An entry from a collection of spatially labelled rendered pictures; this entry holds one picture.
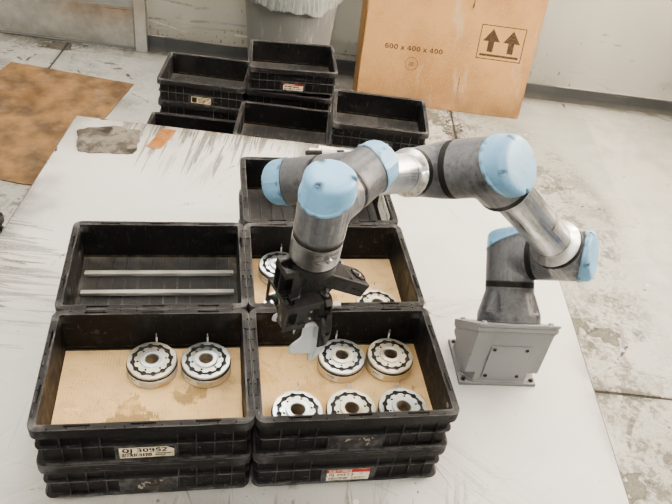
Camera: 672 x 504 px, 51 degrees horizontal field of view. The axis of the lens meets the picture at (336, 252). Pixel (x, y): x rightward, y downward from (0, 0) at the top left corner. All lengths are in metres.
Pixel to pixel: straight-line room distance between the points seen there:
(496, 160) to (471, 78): 3.16
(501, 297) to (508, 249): 0.11
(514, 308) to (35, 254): 1.26
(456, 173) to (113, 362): 0.81
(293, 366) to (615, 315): 2.00
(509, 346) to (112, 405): 0.89
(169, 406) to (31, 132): 2.65
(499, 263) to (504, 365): 0.25
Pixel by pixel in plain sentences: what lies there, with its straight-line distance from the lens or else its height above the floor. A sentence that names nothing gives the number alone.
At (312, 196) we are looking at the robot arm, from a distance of 0.93.
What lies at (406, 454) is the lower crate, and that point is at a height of 0.80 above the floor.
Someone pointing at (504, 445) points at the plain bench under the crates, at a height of 0.70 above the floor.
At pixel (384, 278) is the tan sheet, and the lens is 1.81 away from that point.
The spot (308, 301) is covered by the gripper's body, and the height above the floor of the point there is 1.28.
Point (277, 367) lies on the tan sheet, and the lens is 1.56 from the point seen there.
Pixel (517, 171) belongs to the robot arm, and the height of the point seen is 1.35.
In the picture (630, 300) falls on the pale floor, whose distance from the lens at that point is 3.42.
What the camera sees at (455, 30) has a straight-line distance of 4.39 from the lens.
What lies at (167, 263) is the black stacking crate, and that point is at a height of 0.83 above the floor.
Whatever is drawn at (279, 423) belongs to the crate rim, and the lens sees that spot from 1.36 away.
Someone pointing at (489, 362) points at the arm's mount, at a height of 0.78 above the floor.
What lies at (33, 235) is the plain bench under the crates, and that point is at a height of 0.70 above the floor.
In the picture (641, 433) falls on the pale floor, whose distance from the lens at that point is 2.89.
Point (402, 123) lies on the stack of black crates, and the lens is 3.20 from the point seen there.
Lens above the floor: 2.02
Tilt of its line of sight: 40 degrees down
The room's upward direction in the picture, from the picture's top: 9 degrees clockwise
